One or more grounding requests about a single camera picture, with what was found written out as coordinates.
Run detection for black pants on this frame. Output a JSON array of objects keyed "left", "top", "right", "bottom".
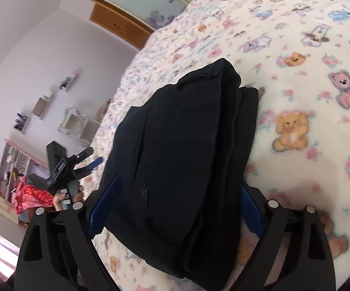
[{"left": 101, "top": 58, "right": 258, "bottom": 290}]

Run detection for person's left hand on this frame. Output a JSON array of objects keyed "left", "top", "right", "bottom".
[{"left": 53, "top": 185, "right": 84, "bottom": 211}]

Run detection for red patterned garment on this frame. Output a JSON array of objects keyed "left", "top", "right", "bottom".
[{"left": 14, "top": 176, "right": 53, "bottom": 215}]

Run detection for bookshelf with items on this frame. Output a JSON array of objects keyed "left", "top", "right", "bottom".
[{"left": 0, "top": 139, "right": 50, "bottom": 227}]

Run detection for floral bed sheet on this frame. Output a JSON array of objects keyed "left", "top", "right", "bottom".
[{"left": 92, "top": 0, "right": 276, "bottom": 158}]

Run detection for brown wooden door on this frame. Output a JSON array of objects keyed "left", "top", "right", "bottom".
[{"left": 90, "top": 4, "right": 152, "bottom": 49}]

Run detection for cartoon animal fleece blanket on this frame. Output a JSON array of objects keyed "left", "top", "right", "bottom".
[{"left": 91, "top": 0, "right": 350, "bottom": 291}]

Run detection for white wall shelf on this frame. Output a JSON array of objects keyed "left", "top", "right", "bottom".
[{"left": 57, "top": 107, "right": 101, "bottom": 146}]

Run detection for small wall shelf box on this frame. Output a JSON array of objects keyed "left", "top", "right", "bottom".
[{"left": 32, "top": 91, "right": 54, "bottom": 118}]

